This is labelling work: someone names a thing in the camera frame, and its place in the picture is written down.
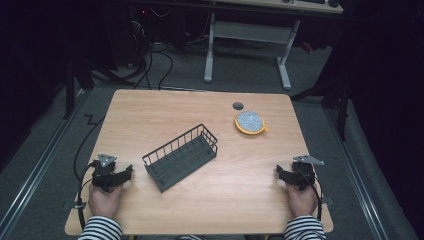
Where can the metal table edge bracket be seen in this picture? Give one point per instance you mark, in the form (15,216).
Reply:
(80,204)

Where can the black floor stand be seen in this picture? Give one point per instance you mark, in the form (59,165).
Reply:
(335,96)
(78,78)

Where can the person's right hand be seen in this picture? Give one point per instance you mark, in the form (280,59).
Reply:
(302,201)

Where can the metal floor rail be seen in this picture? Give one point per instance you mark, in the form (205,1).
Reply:
(36,166)
(356,173)

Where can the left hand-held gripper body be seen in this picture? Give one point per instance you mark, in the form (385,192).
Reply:
(104,173)

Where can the white-framed wooden desk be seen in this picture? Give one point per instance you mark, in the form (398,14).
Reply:
(248,31)

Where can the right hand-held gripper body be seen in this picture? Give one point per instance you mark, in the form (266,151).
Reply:
(303,175)

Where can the person's left hand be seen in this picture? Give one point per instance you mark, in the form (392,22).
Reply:
(105,201)

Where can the person's striped shirt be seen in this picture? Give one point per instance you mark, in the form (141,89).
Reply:
(190,237)

